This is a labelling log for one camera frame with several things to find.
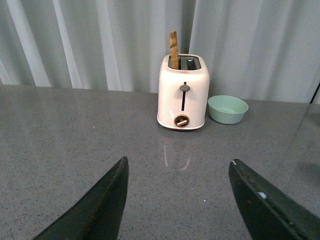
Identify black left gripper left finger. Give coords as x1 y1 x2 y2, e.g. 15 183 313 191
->
35 156 129 240

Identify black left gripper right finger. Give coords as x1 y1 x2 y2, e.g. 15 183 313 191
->
228 159 320 240

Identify green plastic bowl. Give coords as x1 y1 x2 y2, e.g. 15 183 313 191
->
208 95 249 125

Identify white two-slot toaster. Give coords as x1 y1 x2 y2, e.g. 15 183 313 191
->
157 54 210 131

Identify grey pleated curtain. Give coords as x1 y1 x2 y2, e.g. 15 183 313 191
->
0 0 320 104

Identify brown toast slice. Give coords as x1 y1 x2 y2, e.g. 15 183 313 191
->
169 31 179 70

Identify black cable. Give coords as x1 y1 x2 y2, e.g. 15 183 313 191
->
309 81 320 104

